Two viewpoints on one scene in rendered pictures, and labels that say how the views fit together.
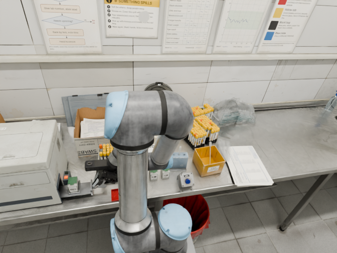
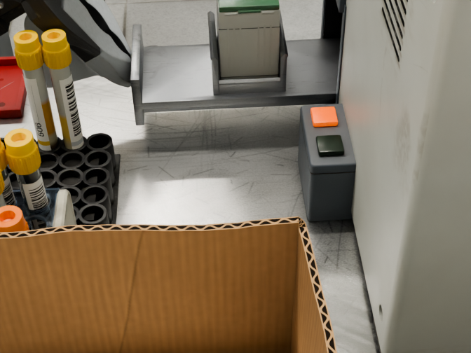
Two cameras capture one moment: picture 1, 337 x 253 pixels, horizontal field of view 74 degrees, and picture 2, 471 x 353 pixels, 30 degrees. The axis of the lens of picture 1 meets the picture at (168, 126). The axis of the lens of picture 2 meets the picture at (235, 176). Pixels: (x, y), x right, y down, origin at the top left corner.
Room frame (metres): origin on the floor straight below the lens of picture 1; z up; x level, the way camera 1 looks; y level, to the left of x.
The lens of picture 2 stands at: (1.11, 0.53, 1.29)
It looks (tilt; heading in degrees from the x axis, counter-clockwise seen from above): 44 degrees down; 195
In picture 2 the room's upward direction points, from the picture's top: 1 degrees counter-clockwise
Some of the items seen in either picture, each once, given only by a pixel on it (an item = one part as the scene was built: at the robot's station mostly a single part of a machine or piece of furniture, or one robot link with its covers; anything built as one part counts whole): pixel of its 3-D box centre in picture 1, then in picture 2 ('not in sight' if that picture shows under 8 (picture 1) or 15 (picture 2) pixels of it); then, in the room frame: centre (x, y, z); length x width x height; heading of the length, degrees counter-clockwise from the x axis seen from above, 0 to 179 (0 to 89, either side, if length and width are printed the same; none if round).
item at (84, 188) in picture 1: (69, 189); (278, 60); (0.62, 0.44, 0.92); 0.21 x 0.07 x 0.05; 107
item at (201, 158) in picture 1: (207, 160); not in sight; (0.90, -0.25, 0.93); 0.13 x 0.13 x 0.10; 22
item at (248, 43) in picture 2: (73, 185); (247, 32); (0.62, 0.42, 0.95); 0.05 x 0.04 x 0.06; 17
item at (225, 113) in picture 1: (225, 109); not in sight; (1.39, -0.40, 0.97); 0.26 x 0.17 x 0.19; 121
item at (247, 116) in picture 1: (244, 111); not in sight; (1.43, -0.56, 0.94); 0.20 x 0.17 x 0.14; 90
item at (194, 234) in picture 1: (179, 223); not in sight; (0.88, -0.17, 0.22); 0.38 x 0.37 x 0.44; 107
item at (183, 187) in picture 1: (184, 177); not in sight; (0.77, -0.12, 0.92); 0.13 x 0.07 x 0.08; 17
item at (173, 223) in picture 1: (171, 226); not in sight; (0.39, -0.05, 1.12); 0.13 x 0.12 x 0.14; 107
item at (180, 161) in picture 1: (177, 160); not in sight; (0.87, -0.08, 0.92); 0.10 x 0.07 x 0.10; 99
